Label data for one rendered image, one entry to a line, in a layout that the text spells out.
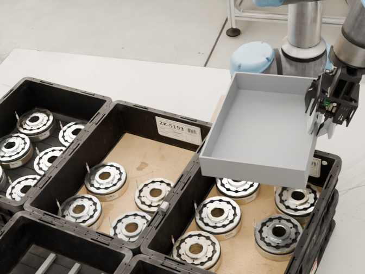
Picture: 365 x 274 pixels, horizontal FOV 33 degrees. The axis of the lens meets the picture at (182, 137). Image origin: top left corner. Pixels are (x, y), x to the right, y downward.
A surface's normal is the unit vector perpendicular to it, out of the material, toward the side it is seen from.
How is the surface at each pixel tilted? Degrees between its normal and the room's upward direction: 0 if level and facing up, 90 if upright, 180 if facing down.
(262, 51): 6
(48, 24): 0
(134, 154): 0
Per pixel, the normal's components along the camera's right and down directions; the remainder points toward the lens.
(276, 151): -0.14, -0.73
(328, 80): 0.17, -0.67
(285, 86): -0.31, 0.67
